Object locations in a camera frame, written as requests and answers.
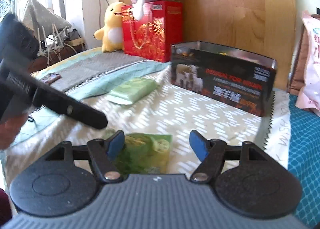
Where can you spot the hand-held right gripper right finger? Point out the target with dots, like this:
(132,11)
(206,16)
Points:
(198,147)

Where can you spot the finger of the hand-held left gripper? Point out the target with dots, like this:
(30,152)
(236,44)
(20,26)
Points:
(75,110)

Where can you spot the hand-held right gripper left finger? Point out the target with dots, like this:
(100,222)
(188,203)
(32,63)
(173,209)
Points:
(116,145)

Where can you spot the green vegetable snack packet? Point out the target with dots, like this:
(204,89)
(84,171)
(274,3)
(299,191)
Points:
(145,151)

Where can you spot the pale green snack packet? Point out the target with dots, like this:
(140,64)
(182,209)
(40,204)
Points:
(132,90)

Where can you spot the black sheep print box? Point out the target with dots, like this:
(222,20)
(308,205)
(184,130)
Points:
(225,81)

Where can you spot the person's left hand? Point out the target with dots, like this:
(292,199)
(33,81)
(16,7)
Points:
(8,134)

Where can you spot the smartphone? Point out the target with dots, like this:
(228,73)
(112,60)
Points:
(50,78)

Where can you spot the grey cloth cover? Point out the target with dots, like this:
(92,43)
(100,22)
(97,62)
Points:
(42,16)

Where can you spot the black power adapter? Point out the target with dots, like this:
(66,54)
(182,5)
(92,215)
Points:
(74,34)

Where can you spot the yellow chick plush toy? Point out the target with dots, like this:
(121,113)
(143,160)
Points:
(112,26)

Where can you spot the blue patterned mat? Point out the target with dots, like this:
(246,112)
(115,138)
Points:
(305,131)

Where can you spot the red cashew biscuit gift bag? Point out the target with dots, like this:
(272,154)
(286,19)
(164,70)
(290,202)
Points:
(155,36)

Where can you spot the pink snack bag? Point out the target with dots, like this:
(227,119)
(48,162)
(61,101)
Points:
(312,69)

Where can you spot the wood pattern board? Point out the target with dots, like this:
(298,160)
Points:
(225,6)

